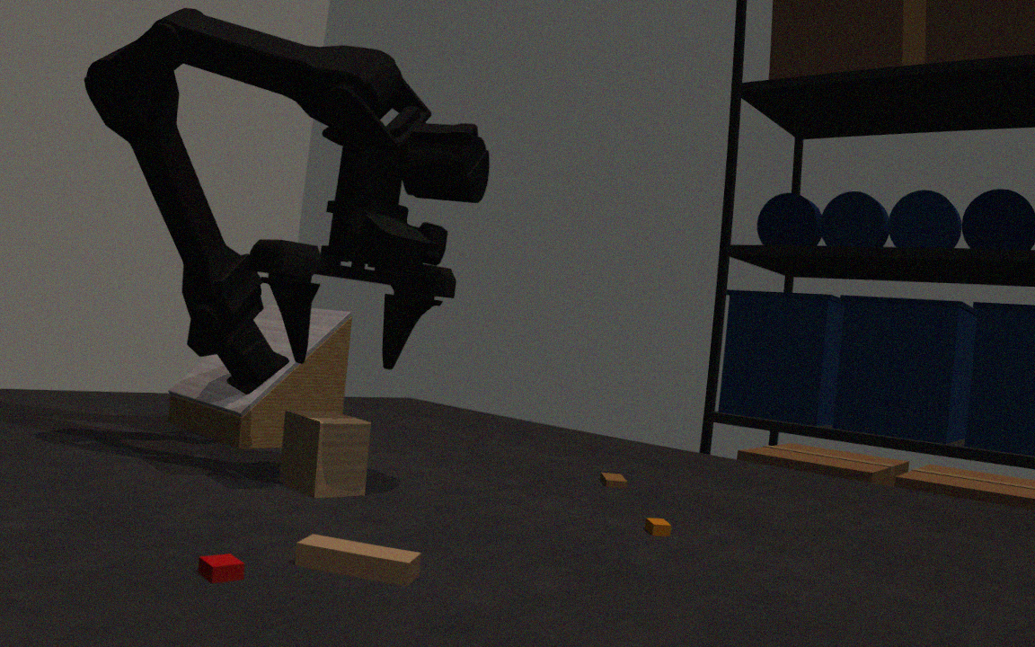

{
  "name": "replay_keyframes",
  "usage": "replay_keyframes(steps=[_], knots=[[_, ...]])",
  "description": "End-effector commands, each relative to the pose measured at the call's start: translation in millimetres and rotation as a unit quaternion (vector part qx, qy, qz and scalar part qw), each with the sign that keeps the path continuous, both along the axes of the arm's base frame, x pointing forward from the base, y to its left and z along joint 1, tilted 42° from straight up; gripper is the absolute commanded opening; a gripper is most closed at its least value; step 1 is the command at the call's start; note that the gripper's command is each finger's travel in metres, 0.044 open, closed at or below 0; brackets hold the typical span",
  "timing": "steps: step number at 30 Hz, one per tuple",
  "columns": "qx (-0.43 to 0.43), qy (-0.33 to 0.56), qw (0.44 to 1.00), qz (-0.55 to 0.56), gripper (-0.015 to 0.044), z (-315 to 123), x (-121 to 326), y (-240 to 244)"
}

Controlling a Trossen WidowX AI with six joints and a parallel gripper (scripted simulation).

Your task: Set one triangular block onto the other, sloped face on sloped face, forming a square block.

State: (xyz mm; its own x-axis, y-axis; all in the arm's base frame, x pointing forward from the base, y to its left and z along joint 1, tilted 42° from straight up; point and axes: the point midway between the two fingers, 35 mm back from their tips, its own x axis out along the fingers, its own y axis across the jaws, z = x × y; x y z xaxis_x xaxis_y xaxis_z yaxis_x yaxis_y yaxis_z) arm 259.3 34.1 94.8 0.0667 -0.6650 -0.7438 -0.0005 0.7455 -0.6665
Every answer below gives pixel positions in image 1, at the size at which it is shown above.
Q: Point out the red block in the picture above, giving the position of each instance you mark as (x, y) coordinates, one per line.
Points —
(221, 568)

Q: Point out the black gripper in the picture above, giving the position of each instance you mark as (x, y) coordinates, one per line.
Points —
(291, 266)

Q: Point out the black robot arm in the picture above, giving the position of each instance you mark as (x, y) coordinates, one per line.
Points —
(349, 89)

